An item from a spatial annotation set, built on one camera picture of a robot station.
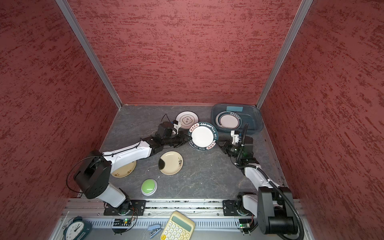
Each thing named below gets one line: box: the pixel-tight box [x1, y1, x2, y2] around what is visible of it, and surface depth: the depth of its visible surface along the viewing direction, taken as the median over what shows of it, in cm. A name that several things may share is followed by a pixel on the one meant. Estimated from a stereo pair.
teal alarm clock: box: [63, 216, 92, 240], surface depth 66 cm
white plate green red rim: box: [215, 111, 243, 130], surface depth 112 cm
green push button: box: [141, 178, 158, 196], surface depth 81 cm
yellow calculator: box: [160, 210, 195, 240], surface depth 68 cm
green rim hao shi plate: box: [188, 121, 219, 151], surface depth 87 cm
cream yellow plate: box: [158, 151, 184, 176], surface depth 92 cm
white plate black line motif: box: [175, 110, 199, 129], surface depth 116 cm
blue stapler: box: [147, 224, 162, 239], surface depth 69 cm
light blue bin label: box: [226, 106, 244, 112], surface depth 116 cm
